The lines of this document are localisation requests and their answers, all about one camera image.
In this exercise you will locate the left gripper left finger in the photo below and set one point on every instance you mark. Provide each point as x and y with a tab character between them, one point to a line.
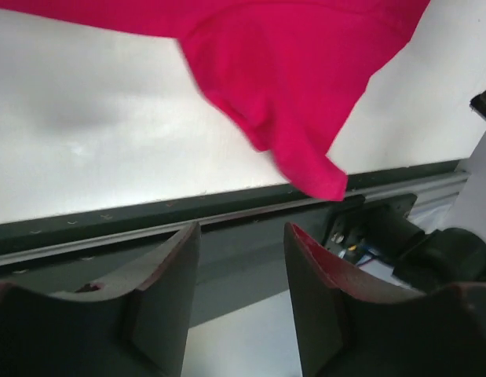
132	321

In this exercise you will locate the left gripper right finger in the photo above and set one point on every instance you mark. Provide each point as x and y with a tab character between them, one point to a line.
350	323

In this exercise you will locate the magenta pink t shirt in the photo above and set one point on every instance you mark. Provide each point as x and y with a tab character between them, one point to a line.
288	73

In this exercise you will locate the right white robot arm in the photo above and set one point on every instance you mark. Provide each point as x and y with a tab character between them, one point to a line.
425	261

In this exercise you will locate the aluminium front rail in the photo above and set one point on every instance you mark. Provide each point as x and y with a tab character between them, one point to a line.
46	237

